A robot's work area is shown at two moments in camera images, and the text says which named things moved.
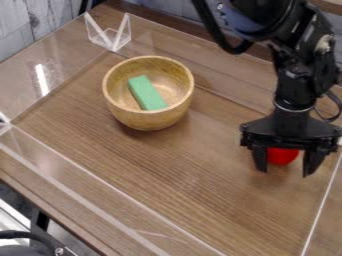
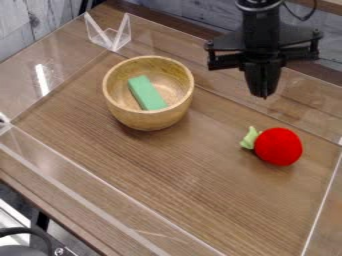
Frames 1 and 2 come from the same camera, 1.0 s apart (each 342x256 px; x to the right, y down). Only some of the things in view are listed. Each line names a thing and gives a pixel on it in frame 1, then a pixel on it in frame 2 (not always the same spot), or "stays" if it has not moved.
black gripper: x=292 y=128 → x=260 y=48
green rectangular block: x=146 y=93 stays
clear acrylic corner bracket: x=112 y=38 stays
